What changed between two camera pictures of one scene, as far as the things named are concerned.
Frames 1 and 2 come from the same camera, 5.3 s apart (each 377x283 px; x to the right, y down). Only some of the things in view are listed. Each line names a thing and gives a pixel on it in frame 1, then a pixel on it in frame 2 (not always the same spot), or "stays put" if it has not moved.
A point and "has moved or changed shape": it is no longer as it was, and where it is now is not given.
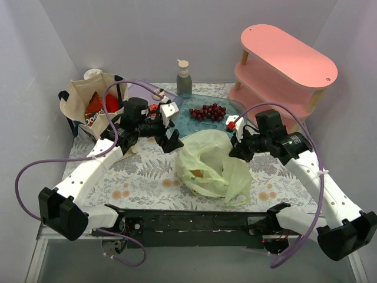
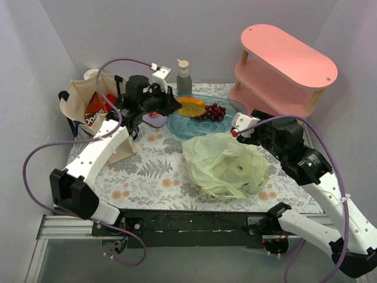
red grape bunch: (213, 112) stays put
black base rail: (172, 228) stays put
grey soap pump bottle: (184, 81) stays put
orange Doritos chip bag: (95, 107) stays put
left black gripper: (164, 133) → (165, 101)
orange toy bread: (197, 173) → (191, 107)
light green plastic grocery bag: (205, 163) has moved or changed shape
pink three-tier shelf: (277, 73) stays put
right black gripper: (241, 146) → (245, 138)
